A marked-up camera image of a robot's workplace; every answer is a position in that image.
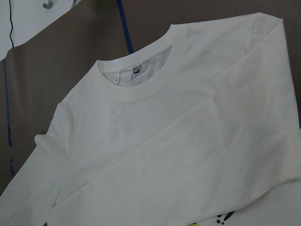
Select black background cables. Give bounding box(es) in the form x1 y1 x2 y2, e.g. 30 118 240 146
8 0 15 49

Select white long-sleeve cat shirt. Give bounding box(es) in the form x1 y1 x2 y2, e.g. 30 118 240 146
0 13 301 226

